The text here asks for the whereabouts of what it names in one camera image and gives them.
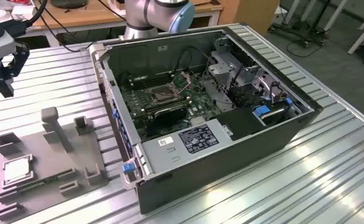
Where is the black wheeled cart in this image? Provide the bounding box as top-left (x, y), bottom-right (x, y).
top-left (267, 0), bottom-right (329, 49)

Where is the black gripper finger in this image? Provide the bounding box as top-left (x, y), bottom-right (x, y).
top-left (0, 42), bottom-right (29, 98)

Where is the black graphics card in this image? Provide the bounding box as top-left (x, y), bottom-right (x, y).
top-left (151, 105), bottom-right (189, 125)

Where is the silver square CPU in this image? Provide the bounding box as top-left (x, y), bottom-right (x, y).
top-left (2, 158), bottom-right (33, 182)

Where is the black plastic shroud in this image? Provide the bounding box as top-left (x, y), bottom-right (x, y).
top-left (215, 108), bottom-right (267, 140)

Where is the white barcode sticker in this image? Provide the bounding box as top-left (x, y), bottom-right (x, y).
top-left (155, 137), bottom-right (174, 147)

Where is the grey parts rack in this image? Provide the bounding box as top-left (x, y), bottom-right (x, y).
top-left (0, 106), bottom-right (109, 221)

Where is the silver metal drive cage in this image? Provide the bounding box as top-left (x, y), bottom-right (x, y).
top-left (206, 37), bottom-right (263, 108)

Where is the black printed label sticker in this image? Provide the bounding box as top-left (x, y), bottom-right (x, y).
top-left (177, 123), bottom-right (219, 154)

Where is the wooden desk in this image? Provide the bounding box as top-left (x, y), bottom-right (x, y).
top-left (32, 0), bottom-right (225, 35)

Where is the black RAM slot bank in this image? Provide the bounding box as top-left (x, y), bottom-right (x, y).
top-left (128, 72), bottom-right (173, 89)
top-left (132, 99), bottom-right (186, 116)

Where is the black cable with metal plug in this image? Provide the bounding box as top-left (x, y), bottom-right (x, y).
top-left (38, 7), bottom-right (88, 53)

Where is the white table frame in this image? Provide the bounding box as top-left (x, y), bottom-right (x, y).
top-left (346, 9), bottom-right (364, 56)

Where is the green RAM stick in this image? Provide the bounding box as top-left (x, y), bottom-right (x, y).
top-left (16, 172), bottom-right (61, 193)

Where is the CPU socket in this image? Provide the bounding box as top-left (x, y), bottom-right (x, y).
top-left (149, 85), bottom-right (178, 105)

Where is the open black PC case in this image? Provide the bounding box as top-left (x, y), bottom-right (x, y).
top-left (88, 22), bottom-right (323, 215)

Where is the blue disk carrier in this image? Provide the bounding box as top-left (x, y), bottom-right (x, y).
top-left (251, 105), bottom-right (269, 121)

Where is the silver power supply unit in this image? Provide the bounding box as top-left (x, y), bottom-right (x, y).
top-left (134, 120), bottom-right (231, 180)

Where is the green motherboard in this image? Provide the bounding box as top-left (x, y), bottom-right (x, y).
top-left (118, 71), bottom-right (222, 138)

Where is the wooden cabinet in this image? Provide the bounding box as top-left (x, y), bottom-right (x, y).
top-left (221, 0), bottom-right (278, 35)

